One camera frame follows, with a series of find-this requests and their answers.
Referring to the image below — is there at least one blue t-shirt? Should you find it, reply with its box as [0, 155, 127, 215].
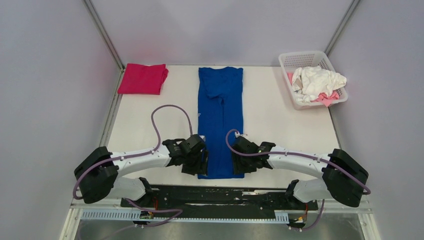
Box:
[197, 67, 245, 179]

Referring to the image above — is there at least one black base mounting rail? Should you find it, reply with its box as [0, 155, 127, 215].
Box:
[134, 184, 318, 219]

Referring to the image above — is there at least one pink crumpled t-shirt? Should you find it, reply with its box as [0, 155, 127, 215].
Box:
[287, 71, 340, 107]

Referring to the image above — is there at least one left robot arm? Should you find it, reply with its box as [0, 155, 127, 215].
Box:
[73, 134, 208, 207]

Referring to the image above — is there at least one white crumpled t-shirt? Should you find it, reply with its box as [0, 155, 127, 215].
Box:
[287, 66, 347, 107]

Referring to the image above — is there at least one folded red t-shirt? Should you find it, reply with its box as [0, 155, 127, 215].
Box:
[117, 63, 169, 95]

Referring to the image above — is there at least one white slotted cable duct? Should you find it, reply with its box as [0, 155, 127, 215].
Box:
[80, 209, 289, 224]

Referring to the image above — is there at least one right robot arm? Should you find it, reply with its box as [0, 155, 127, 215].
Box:
[227, 135, 371, 209]

